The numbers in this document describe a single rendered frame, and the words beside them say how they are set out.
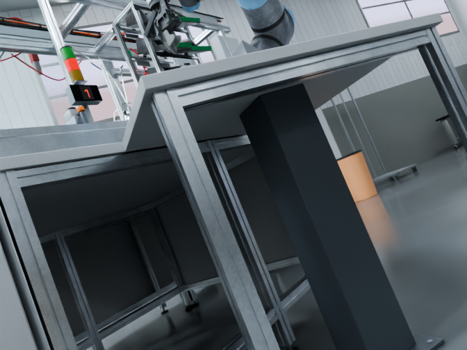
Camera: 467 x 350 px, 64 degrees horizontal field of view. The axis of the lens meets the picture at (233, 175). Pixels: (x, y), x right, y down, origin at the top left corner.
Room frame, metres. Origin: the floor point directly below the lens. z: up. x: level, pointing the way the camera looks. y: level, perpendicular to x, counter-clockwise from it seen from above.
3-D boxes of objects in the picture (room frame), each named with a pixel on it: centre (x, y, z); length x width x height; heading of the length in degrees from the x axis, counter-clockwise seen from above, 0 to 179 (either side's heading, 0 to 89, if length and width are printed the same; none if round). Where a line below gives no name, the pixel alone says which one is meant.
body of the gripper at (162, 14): (1.43, 0.02, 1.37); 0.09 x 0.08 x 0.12; 52
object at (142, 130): (1.19, -0.17, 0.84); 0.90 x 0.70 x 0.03; 114
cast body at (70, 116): (1.27, 0.44, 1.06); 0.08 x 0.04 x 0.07; 52
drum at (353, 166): (5.26, -1.58, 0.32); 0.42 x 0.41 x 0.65; 23
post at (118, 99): (2.83, 0.60, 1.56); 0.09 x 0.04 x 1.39; 142
